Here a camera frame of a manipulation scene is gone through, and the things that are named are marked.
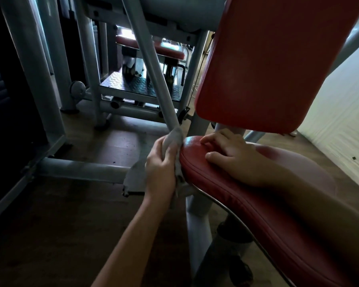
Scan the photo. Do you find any grey metal machine frame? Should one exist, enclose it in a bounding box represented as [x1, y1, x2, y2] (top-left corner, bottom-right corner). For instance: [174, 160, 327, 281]
[0, 0, 359, 278]

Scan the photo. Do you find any small red machine pad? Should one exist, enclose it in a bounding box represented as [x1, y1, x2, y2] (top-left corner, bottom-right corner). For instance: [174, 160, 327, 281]
[116, 35, 186, 61]

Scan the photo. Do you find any person's right hand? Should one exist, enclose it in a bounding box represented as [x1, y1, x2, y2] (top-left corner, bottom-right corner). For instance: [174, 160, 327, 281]
[200, 128, 276, 189]

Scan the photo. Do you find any person's left hand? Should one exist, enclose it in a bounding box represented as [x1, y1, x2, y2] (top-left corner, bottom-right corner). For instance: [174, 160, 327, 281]
[144, 136, 181, 201]

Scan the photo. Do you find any person's black shoe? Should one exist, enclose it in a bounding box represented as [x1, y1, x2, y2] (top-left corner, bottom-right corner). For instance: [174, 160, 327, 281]
[227, 255, 254, 287]

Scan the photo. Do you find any person's right forearm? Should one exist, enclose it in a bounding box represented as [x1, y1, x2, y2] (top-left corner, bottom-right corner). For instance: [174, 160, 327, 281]
[257, 164, 359, 286]

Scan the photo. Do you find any black tread foot plate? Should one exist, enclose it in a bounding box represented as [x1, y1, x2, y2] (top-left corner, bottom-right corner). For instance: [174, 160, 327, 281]
[100, 72, 183, 102]

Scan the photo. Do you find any grey cleaning cloth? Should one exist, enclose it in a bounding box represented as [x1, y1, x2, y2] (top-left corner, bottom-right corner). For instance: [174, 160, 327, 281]
[161, 125, 186, 198]

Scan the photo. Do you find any person's left forearm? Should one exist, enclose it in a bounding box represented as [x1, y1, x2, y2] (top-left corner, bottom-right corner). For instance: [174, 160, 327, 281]
[91, 193, 169, 287]

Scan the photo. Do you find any red padded backrest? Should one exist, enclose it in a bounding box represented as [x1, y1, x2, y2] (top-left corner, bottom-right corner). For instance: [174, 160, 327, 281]
[194, 0, 359, 134]

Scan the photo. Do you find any red padded seat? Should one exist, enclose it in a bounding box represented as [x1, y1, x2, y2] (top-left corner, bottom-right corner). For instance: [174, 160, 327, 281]
[179, 136, 359, 287]

